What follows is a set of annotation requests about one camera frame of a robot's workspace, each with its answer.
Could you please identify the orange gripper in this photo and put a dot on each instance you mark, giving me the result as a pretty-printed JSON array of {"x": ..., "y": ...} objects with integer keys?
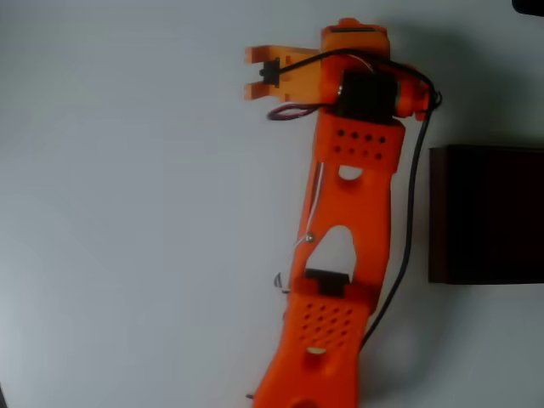
[{"x": 354, "y": 37}]

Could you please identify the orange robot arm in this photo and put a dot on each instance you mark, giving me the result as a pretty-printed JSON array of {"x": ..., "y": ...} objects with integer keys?
[{"x": 353, "y": 204}]

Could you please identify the dark brown box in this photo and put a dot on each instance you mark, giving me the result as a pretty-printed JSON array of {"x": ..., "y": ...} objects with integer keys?
[{"x": 489, "y": 212}]

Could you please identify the black corner object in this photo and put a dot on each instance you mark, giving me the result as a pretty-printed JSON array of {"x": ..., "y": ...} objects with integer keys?
[{"x": 529, "y": 6}]

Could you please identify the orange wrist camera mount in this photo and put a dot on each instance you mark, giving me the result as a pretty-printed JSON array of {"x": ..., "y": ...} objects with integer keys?
[{"x": 297, "y": 72}]

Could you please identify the small black camera module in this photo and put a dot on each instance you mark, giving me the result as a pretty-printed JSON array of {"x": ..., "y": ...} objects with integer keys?
[{"x": 270, "y": 74}]

